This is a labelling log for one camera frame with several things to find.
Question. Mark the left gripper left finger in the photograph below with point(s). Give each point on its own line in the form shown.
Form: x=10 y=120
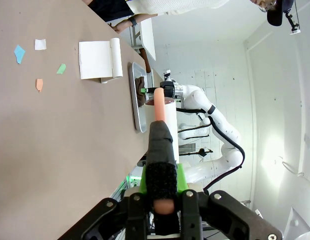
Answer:
x=115 y=220

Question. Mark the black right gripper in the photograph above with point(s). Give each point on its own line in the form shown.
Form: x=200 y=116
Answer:
x=168 y=89

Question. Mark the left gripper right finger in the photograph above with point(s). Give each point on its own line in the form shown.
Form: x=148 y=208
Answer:
x=220 y=215

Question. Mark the person's left forearm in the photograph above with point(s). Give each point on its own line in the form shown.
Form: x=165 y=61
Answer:
x=146 y=17

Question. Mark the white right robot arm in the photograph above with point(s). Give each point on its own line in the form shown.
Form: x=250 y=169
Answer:
x=227 y=130

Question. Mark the person's left hand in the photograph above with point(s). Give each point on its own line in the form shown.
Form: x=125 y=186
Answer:
x=123 y=25

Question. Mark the silver metal tray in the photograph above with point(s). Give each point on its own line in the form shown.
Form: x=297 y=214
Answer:
x=137 y=112

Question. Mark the large white table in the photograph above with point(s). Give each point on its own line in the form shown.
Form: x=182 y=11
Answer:
x=148 y=37

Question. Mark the white paper towel roll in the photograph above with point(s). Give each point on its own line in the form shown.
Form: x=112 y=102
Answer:
x=95 y=60

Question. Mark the black wrist watch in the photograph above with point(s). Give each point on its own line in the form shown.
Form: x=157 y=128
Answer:
x=133 y=21

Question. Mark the person in white sweater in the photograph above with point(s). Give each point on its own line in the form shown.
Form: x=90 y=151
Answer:
x=175 y=6

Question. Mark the green paper scrap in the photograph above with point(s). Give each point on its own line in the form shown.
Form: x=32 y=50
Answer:
x=61 y=69

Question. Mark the orange paper scrap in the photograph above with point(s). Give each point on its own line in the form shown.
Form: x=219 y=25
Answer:
x=39 y=84

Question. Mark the white paper scrap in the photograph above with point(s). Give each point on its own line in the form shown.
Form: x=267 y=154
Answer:
x=40 y=44

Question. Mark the blue paper scrap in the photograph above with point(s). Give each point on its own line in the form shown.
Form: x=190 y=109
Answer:
x=19 y=53

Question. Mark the person with black cap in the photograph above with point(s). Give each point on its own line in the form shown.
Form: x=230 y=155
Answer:
x=275 y=11

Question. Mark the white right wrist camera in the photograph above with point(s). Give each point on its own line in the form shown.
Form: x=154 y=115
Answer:
x=167 y=76

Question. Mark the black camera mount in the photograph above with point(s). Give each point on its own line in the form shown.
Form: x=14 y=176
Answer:
x=293 y=22

